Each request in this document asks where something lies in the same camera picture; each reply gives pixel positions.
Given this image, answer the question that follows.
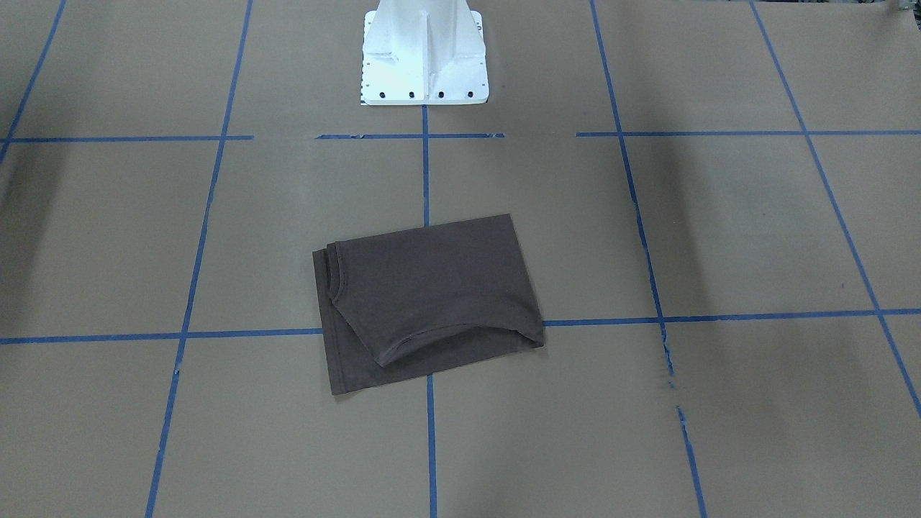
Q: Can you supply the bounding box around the white pedestal column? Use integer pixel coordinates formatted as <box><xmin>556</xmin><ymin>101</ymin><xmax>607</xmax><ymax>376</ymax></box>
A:
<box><xmin>360</xmin><ymin>1</ymin><xmax>490</xmax><ymax>106</ymax></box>

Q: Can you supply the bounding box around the brown t-shirt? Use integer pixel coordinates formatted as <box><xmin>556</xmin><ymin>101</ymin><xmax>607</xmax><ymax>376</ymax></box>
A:
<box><xmin>312</xmin><ymin>214</ymin><xmax>546</xmax><ymax>396</ymax></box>

